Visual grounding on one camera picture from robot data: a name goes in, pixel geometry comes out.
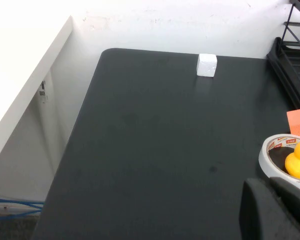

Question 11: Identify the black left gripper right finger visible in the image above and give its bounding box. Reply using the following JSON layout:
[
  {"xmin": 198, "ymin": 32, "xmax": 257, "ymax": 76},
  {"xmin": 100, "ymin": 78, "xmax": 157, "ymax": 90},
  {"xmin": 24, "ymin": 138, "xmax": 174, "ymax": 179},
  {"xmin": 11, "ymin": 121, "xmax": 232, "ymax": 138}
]
[{"xmin": 269, "ymin": 176, "xmax": 300, "ymax": 235}]

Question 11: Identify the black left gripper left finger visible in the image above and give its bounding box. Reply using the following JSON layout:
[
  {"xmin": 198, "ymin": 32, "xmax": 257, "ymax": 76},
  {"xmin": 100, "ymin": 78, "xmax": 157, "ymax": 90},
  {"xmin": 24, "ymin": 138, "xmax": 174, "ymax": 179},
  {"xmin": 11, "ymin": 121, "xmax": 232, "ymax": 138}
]
[{"xmin": 239, "ymin": 177, "xmax": 300, "ymax": 240}]

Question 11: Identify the yellow rubber duck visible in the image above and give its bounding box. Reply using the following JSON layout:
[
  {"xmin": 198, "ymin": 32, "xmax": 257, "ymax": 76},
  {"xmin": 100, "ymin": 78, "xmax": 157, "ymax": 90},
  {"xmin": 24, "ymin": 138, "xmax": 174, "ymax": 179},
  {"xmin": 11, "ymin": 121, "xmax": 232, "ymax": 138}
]
[{"xmin": 284, "ymin": 140, "xmax": 300, "ymax": 181}]

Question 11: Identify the white tape roll around duck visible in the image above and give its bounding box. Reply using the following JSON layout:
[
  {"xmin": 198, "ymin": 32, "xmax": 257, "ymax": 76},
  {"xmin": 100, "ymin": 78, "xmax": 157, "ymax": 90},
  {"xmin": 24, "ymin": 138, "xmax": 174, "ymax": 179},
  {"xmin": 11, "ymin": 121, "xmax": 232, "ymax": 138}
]
[{"xmin": 258, "ymin": 133, "xmax": 300, "ymax": 195}]

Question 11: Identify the white foam cube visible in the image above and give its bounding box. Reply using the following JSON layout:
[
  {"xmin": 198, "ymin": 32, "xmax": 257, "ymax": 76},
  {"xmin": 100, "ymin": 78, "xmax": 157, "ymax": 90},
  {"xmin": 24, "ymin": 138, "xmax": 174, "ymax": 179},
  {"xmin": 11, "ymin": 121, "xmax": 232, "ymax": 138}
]
[{"xmin": 196, "ymin": 53, "xmax": 218, "ymax": 78}]

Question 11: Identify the white side desk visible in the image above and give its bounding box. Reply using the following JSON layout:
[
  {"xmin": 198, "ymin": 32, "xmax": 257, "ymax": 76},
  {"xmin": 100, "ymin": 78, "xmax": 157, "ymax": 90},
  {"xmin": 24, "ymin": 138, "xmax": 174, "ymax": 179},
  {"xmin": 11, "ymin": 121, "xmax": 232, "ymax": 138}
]
[{"xmin": 0, "ymin": 14, "xmax": 75, "ymax": 171}]

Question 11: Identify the black wire dish rack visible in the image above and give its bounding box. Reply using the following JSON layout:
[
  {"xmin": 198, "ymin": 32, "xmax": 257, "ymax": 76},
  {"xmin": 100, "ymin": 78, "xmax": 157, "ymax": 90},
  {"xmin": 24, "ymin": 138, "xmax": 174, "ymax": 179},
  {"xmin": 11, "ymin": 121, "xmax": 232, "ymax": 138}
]
[{"xmin": 279, "ymin": 0, "xmax": 300, "ymax": 51}]

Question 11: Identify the blue cable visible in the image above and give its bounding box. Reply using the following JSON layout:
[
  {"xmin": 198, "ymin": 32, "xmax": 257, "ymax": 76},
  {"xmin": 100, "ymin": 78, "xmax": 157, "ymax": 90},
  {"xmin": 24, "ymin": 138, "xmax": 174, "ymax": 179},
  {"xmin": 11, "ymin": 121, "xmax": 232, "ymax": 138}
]
[
  {"xmin": 0, "ymin": 196, "xmax": 45, "ymax": 210},
  {"xmin": 0, "ymin": 210, "xmax": 43, "ymax": 221}
]

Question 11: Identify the small grey mounted bracket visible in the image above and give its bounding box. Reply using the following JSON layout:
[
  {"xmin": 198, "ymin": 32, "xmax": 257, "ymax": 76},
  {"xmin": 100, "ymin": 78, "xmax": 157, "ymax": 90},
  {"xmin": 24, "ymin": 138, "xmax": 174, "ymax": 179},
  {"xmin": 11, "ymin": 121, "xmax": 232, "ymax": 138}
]
[{"xmin": 39, "ymin": 79, "xmax": 50, "ymax": 105}]

